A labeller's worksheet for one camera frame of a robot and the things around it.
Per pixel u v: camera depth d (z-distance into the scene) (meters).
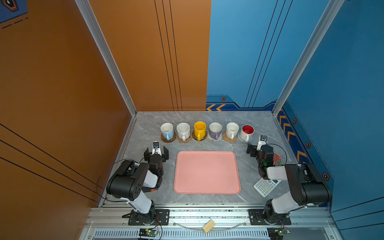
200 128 0.99
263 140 0.80
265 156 0.71
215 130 1.04
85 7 0.70
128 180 0.47
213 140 1.02
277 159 0.89
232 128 1.00
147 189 0.67
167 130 0.97
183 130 1.03
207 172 0.89
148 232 0.71
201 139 1.01
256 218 0.72
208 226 0.71
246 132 1.01
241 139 1.02
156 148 0.77
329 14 0.72
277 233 0.71
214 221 0.73
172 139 1.02
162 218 0.73
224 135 1.05
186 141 1.00
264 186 0.82
